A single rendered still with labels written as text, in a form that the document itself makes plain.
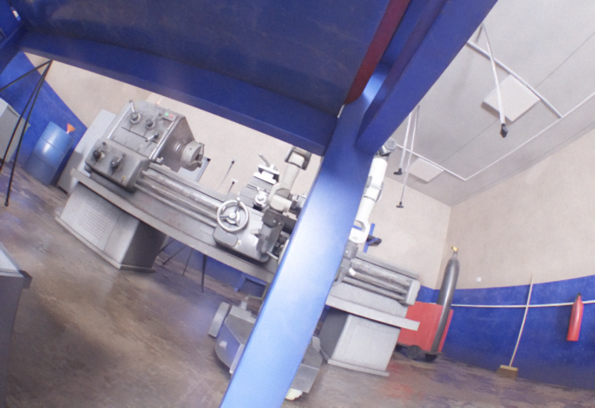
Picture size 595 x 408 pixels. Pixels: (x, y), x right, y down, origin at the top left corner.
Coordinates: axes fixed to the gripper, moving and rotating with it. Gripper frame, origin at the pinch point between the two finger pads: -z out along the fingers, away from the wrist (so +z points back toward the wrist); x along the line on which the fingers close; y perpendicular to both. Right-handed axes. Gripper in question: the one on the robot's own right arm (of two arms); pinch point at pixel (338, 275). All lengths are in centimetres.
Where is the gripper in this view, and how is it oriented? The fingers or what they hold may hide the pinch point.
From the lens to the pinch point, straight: 142.3
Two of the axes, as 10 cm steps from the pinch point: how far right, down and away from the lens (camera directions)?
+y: -9.1, -4.0, -0.4
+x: -1.0, 1.4, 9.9
